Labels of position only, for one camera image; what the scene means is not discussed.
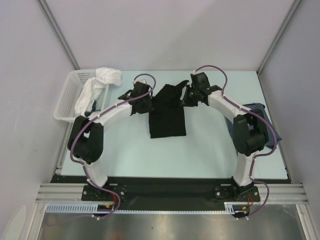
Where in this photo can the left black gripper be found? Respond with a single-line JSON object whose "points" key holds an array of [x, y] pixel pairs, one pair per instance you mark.
{"points": [[147, 109]]}

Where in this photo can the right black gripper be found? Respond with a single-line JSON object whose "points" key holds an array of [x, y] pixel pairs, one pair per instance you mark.
{"points": [[186, 101]]}

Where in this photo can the black tank top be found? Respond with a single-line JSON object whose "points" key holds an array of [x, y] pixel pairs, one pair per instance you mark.
{"points": [[168, 117]]}

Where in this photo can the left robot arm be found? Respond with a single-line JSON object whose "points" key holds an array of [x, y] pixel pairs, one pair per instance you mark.
{"points": [[86, 141]]}

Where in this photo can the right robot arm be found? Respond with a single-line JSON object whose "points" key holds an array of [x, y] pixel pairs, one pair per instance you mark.
{"points": [[249, 130]]}

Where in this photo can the white tank top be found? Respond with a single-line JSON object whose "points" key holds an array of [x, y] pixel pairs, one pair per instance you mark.
{"points": [[93, 87]]}

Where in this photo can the dark blue garment in basket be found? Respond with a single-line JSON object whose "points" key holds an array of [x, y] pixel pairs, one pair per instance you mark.
{"points": [[91, 108]]}

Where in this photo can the white plastic basket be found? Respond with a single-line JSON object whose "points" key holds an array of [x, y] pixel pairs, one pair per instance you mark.
{"points": [[71, 90]]}

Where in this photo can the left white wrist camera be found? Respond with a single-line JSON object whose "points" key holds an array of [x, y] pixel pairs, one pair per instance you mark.
{"points": [[142, 81]]}

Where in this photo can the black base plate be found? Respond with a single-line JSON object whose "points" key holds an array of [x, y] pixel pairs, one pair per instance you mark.
{"points": [[169, 194]]}

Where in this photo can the left aluminium frame post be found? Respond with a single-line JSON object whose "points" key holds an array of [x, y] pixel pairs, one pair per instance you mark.
{"points": [[49, 16]]}

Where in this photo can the aluminium frame post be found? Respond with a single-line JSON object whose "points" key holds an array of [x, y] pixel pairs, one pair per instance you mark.
{"points": [[49, 16], [279, 34]]}

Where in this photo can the slotted cable duct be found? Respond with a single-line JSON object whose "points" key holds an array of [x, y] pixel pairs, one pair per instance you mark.
{"points": [[95, 208]]}

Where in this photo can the aluminium front rail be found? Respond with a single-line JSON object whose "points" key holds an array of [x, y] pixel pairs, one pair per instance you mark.
{"points": [[75, 192]]}

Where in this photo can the right aluminium frame post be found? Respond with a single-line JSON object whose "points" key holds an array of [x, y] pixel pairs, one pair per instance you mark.
{"points": [[279, 34]]}

